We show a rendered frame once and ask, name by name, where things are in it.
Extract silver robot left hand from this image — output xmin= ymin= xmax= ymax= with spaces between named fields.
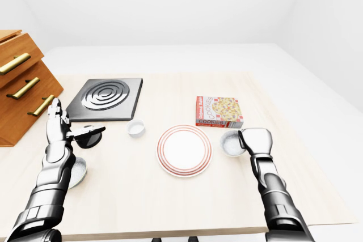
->
xmin=45 ymin=97 xmax=107 ymax=146

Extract wooden cabinet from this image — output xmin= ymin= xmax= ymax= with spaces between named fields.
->
xmin=0 ymin=29 xmax=64 ymax=147

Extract small white ramekin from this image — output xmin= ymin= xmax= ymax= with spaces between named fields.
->
xmin=126 ymin=119 xmax=146 ymax=138

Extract patterned bowl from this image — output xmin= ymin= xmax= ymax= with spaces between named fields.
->
xmin=220 ymin=130 xmax=246 ymax=158
xmin=67 ymin=156 xmax=88 ymax=190

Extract flat dark stove plate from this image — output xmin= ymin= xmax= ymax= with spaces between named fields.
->
xmin=65 ymin=78 xmax=143 ymax=123

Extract wooden drawer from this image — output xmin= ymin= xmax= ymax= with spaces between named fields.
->
xmin=0 ymin=60 xmax=59 ymax=107
xmin=0 ymin=86 xmax=64 ymax=143
xmin=0 ymin=32 xmax=45 ymax=88

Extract printed cookie box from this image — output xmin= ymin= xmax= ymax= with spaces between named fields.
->
xmin=195 ymin=96 xmax=244 ymax=130

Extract brass drawer handle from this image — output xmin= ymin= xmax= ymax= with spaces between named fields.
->
xmin=27 ymin=94 xmax=55 ymax=117
xmin=6 ymin=77 xmax=41 ymax=100
xmin=0 ymin=53 xmax=31 ymax=77

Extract white plate with red rings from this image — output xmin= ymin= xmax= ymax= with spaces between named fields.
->
xmin=156 ymin=124 xmax=213 ymax=179

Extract silver robot right hand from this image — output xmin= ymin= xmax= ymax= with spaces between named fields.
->
xmin=238 ymin=128 xmax=273 ymax=157

